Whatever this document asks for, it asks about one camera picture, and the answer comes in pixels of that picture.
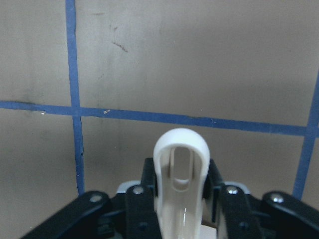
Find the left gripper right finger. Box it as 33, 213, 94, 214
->
203, 160, 319, 239

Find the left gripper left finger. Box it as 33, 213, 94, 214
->
23, 158, 162, 239

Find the beige plastic dustpan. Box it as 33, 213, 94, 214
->
153, 128, 210, 239

